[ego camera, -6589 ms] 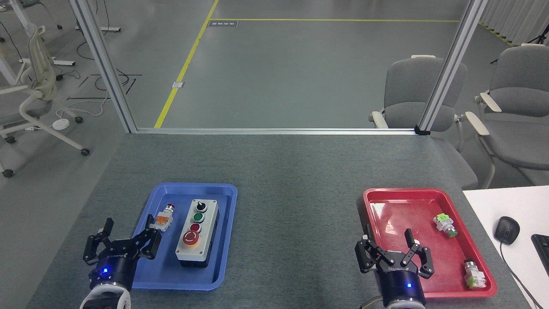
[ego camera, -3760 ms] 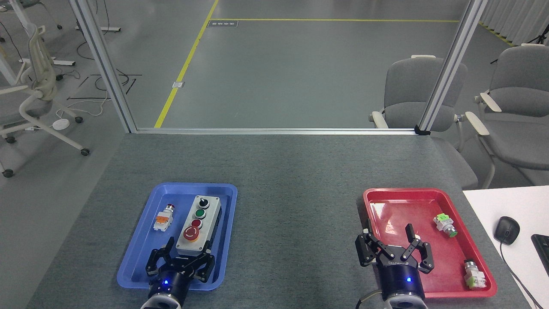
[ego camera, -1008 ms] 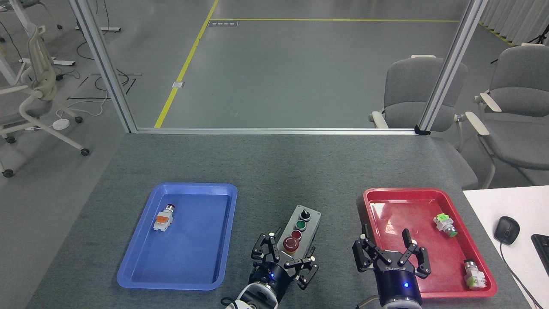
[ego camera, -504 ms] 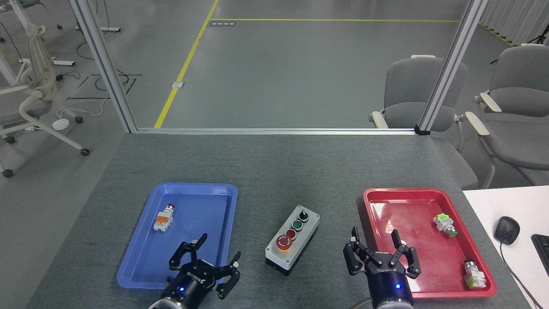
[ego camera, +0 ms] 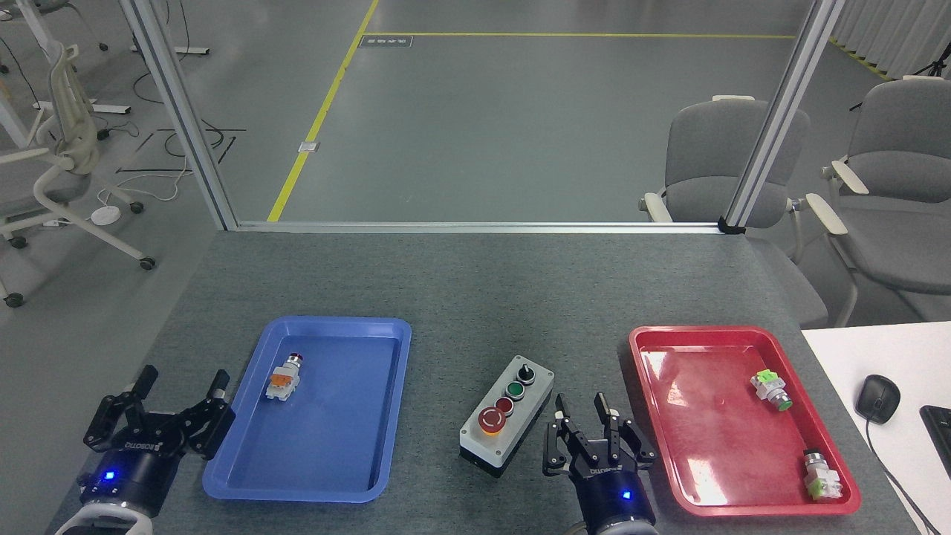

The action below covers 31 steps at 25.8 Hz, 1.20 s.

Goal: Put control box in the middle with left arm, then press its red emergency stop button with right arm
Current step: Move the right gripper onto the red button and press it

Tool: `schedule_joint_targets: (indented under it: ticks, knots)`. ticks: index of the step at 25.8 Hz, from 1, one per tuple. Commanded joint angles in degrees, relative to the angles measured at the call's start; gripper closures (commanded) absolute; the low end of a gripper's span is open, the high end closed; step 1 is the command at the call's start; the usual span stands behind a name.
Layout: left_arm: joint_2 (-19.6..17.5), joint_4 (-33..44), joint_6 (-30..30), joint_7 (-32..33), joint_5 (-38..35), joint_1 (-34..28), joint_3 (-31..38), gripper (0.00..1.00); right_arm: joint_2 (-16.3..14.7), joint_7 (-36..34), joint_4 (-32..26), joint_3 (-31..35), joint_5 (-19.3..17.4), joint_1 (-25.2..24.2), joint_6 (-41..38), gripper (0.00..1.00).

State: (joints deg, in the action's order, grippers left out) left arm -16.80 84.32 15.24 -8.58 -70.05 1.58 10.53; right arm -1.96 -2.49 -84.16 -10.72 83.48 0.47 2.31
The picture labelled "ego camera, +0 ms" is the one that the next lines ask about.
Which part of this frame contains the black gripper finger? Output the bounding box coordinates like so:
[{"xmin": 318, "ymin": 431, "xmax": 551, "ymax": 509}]
[
  {"xmin": 592, "ymin": 393, "xmax": 660, "ymax": 470},
  {"xmin": 82, "ymin": 364, "xmax": 160, "ymax": 453},
  {"xmin": 172, "ymin": 369, "xmax": 237, "ymax": 461},
  {"xmin": 542, "ymin": 393, "xmax": 592, "ymax": 478}
]

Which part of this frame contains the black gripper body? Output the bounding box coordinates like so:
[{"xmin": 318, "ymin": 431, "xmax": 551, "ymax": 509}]
[
  {"xmin": 77, "ymin": 435, "xmax": 188, "ymax": 519},
  {"xmin": 568, "ymin": 459, "xmax": 660, "ymax": 534}
]

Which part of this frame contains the grey control box with buttons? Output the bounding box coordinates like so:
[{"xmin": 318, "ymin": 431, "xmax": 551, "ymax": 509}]
[{"xmin": 458, "ymin": 354, "xmax": 556, "ymax": 479}]

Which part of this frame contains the red push button orange block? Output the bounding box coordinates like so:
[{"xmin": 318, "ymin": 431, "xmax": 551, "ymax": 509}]
[{"xmin": 265, "ymin": 353, "xmax": 305, "ymax": 403}]

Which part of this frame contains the red plastic tray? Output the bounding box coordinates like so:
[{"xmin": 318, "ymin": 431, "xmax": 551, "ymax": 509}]
[{"xmin": 628, "ymin": 325, "xmax": 863, "ymax": 518}]

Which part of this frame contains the blue plastic tray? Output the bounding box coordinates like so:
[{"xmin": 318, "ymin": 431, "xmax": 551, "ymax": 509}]
[{"xmin": 201, "ymin": 316, "xmax": 413, "ymax": 505}]

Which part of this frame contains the white desk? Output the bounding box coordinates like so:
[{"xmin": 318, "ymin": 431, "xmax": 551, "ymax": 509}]
[{"xmin": 800, "ymin": 320, "xmax": 951, "ymax": 535}]

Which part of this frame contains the black computer mouse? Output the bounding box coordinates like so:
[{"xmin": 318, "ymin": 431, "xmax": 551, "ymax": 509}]
[{"xmin": 854, "ymin": 374, "xmax": 903, "ymax": 426}]

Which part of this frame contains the white mesh office chair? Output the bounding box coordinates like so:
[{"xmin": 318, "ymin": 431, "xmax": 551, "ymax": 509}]
[{"xmin": 0, "ymin": 40, "xmax": 158, "ymax": 310}]

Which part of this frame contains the grey armchair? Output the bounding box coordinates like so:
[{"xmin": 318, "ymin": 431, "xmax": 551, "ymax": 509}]
[
  {"xmin": 805, "ymin": 74, "xmax": 951, "ymax": 322},
  {"xmin": 638, "ymin": 94, "xmax": 860, "ymax": 329}
]

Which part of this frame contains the black keyboard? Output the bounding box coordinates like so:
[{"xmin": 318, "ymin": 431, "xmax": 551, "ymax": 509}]
[{"xmin": 919, "ymin": 404, "xmax": 951, "ymax": 479}]

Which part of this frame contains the black tripod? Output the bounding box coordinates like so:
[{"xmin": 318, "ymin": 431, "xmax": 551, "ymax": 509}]
[{"xmin": 912, "ymin": 43, "xmax": 951, "ymax": 80}]

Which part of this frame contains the green push button switch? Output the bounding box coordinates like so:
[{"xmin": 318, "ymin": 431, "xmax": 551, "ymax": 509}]
[
  {"xmin": 750, "ymin": 369, "xmax": 794, "ymax": 412},
  {"xmin": 802, "ymin": 448, "xmax": 844, "ymax": 503}
]

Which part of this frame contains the white floor cable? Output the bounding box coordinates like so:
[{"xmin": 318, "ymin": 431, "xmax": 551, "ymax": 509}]
[{"xmin": 96, "ymin": 152, "xmax": 195, "ymax": 210}]

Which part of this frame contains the silver aluminium rail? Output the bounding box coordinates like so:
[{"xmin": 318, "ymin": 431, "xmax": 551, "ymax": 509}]
[{"xmin": 236, "ymin": 220, "xmax": 726, "ymax": 236}]

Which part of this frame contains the black mouse cable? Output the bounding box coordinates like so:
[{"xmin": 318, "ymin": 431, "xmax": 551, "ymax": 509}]
[{"xmin": 865, "ymin": 419, "xmax": 941, "ymax": 535}]

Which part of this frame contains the black floor cable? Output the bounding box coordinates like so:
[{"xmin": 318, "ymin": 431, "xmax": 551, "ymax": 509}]
[{"xmin": 115, "ymin": 0, "xmax": 247, "ymax": 174}]

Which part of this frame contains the white desk frame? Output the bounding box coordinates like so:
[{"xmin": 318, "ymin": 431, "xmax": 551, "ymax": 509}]
[{"xmin": 0, "ymin": 0, "xmax": 211, "ymax": 149}]

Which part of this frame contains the silver aluminium post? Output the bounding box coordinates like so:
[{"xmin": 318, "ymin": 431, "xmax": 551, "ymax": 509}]
[
  {"xmin": 119, "ymin": 0, "xmax": 239, "ymax": 232},
  {"xmin": 718, "ymin": 0, "xmax": 847, "ymax": 236}
]

